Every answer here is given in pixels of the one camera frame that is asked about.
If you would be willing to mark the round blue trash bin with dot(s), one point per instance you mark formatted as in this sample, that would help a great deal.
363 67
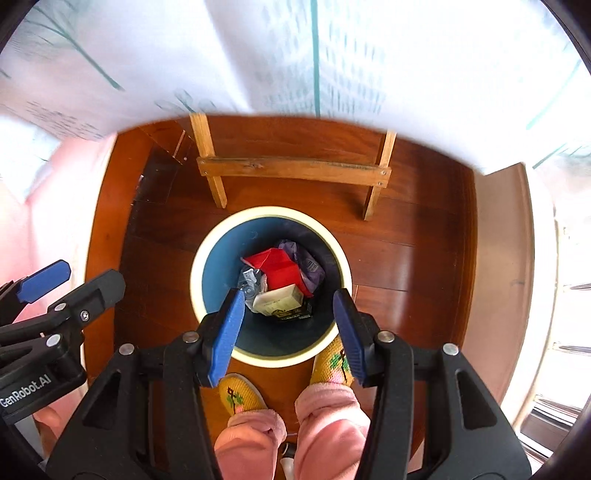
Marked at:
263 341

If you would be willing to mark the left yellow knitted slipper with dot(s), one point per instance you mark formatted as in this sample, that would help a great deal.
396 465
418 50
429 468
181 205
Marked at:
238 395

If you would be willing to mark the pink bed sheet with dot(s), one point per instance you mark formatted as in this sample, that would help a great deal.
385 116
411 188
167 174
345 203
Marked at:
49 193

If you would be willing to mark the purple white plastic wrapper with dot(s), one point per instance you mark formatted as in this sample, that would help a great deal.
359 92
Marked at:
312 272

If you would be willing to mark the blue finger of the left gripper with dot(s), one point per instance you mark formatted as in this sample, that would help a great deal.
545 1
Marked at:
38 284

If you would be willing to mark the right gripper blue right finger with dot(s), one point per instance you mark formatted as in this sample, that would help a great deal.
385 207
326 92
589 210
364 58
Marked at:
358 332

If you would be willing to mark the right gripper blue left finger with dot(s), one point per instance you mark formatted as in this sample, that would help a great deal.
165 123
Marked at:
218 333

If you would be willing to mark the left pink trouser leg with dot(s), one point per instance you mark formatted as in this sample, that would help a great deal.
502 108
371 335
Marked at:
247 448

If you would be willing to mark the wooden folding table frame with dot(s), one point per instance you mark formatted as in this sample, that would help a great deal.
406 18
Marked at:
213 168

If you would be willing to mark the small cream box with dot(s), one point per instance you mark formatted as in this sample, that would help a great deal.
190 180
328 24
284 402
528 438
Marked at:
278 302

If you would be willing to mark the white patterned tablecloth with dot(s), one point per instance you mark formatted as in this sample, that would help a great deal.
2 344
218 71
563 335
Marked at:
490 83

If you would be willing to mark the crumpled silver foil wrapper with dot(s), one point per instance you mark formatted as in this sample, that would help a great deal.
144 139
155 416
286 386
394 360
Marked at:
252 282

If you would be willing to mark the red paper trash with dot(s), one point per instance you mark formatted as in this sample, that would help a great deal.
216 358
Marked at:
279 269

